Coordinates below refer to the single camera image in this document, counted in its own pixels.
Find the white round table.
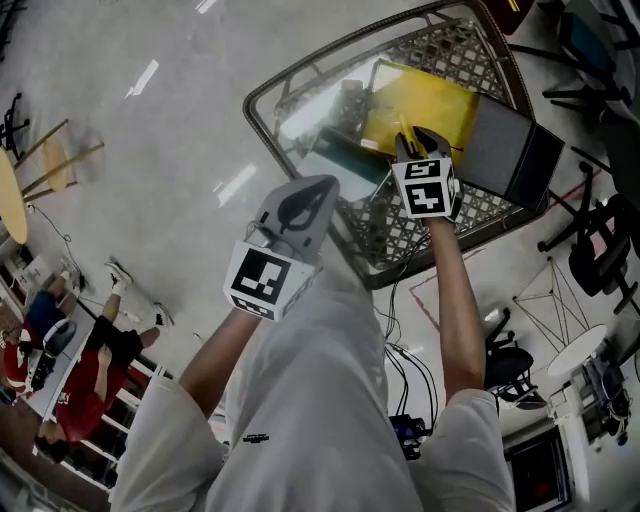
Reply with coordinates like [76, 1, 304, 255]
[546, 323, 608, 379]

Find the person's left forearm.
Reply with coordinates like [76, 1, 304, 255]
[178, 307, 262, 402]

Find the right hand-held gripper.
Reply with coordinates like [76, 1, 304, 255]
[390, 126, 462, 224]

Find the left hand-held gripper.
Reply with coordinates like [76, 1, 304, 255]
[223, 174, 342, 324]

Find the teal cushion black chair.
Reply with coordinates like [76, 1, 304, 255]
[509, 9, 632, 109]

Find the black office chair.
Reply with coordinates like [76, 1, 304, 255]
[537, 192, 640, 316]
[482, 307, 547, 407]
[0, 92, 32, 162]

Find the white tablet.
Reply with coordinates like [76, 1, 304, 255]
[297, 127, 394, 204]

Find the round wooden table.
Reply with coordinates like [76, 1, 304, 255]
[0, 149, 29, 246]

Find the white low bookshelf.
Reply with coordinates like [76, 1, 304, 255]
[44, 363, 167, 494]

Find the person's white shirt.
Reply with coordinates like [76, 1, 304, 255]
[109, 269, 516, 512]

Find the dark grey fabric box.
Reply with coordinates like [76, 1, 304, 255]
[456, 94, 567, 214]

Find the black cable bundle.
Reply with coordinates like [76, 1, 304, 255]
[373, 229, 442, 451]

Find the person's right forearm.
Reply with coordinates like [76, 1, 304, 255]
[427, 217, 487, 402]

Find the wicker glass-top coffee table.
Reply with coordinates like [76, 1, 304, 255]
[243, 0, 549, 292]

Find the wooden stool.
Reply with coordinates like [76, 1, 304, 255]
[13, 118, 106, 201]

